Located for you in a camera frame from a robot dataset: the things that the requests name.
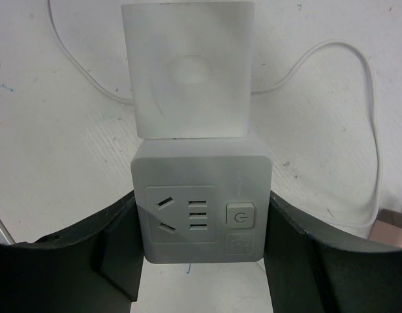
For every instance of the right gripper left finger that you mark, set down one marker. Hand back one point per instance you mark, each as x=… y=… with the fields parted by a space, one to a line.
x=94 y=265

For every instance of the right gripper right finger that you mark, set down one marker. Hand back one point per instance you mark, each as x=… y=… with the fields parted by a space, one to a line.
x=312 y=266

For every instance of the pink brown charger plug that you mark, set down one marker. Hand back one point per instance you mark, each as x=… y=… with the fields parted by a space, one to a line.
x=387 y=228

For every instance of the white cube power socket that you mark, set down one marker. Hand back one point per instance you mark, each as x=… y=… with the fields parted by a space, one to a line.
x=202 y=200

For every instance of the white rectangular power adapter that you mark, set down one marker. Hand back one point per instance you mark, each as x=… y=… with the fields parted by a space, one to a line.
x=190 y=67

